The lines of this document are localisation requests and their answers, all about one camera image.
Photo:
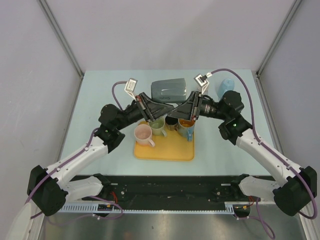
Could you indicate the light blue mug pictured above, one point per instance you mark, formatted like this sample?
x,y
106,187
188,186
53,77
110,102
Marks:
x,y
226,85

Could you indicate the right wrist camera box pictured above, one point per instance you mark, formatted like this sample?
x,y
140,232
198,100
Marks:
x,y
202,82

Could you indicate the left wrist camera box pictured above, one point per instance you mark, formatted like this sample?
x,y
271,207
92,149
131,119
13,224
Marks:
x,y
130,86

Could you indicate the yellow tray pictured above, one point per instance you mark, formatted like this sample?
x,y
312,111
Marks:
x,y
173,147

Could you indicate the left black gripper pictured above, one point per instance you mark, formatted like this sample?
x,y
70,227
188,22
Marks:
x,y
156,110

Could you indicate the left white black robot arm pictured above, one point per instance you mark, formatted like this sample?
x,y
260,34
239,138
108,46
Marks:
x,y
50,188

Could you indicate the blue butterfly mug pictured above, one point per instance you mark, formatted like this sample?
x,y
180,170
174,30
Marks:
x,y
186,129

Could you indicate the dark grey mug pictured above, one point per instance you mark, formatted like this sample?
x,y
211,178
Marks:
x,y
169,91

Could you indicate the pink mug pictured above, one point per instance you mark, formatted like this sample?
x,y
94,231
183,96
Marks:
x,y
143,135

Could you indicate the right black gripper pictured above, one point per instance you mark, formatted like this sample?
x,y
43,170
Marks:
x,y
190,110

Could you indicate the light green mug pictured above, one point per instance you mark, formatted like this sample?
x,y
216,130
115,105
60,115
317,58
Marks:
x,y
158,127

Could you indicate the left aluminium frame post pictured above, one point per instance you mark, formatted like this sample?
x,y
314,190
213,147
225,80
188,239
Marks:
x,y
57,30

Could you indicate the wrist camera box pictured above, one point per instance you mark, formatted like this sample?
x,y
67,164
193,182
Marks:
x,y
130,86
202,82

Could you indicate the brown dark mug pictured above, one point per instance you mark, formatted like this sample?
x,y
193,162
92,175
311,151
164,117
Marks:
x,y
171,123

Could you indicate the white cable duct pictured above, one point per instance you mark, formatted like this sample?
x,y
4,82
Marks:
x,y
104,208

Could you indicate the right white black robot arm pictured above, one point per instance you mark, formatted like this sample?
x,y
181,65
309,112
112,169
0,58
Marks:
x,y
293,186

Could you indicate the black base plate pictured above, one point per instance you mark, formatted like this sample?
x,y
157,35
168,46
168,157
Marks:
x,y
171,193

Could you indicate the right aluminium frame post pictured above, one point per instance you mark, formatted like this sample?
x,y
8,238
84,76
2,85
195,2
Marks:
x,y
295,7

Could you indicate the aluminium frame post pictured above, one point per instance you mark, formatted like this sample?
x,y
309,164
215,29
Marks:
x,y
57,30
295,7

